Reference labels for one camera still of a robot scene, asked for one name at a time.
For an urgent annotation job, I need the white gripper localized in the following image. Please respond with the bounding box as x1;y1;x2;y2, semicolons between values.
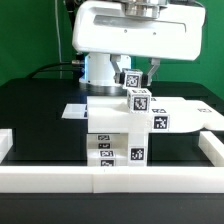
72;1;205;86

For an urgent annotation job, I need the white tagged cube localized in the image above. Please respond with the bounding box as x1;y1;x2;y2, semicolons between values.
127;88;151;113
123;69;143;89

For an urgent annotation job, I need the white chair back part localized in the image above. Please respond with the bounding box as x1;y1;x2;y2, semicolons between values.
87;96;224;133

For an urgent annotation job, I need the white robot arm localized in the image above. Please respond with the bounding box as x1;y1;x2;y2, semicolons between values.
65;0;206;92

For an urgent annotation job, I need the paper sheet with tags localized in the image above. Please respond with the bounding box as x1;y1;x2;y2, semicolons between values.
62;104;87;119

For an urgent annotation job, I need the black cable on table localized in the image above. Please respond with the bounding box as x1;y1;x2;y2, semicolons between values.
25;60;88;80

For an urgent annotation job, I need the white hanging cable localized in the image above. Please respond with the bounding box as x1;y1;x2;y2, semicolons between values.
54;0;64;80

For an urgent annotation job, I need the white left fence rail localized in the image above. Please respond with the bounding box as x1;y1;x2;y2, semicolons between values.
0;129;13;163

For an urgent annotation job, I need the white front fence rail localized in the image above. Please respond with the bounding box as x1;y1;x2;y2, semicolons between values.
0;166;224;193

